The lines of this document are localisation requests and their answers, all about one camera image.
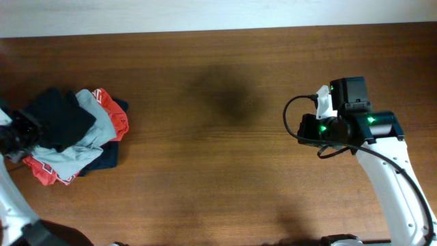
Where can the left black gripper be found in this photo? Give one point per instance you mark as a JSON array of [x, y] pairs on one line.
[[20, 129]]

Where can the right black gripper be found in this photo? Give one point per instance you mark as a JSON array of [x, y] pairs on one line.
[[306, 131]]

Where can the black Nike t-shirt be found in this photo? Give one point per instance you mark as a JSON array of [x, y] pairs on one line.
[[63, 121]]

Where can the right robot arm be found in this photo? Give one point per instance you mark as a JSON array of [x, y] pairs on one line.
[[378, 142]]

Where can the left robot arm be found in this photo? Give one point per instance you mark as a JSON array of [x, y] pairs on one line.
[[20, 225]]

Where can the grey crumpled t-shirt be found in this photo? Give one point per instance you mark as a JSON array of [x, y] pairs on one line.
[[88, 148]]

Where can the navy blue folded garment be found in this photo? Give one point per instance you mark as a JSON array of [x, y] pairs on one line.
[[108, 159]]

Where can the red printed t-shirt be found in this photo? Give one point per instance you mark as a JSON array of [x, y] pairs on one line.
[[44, 172]]

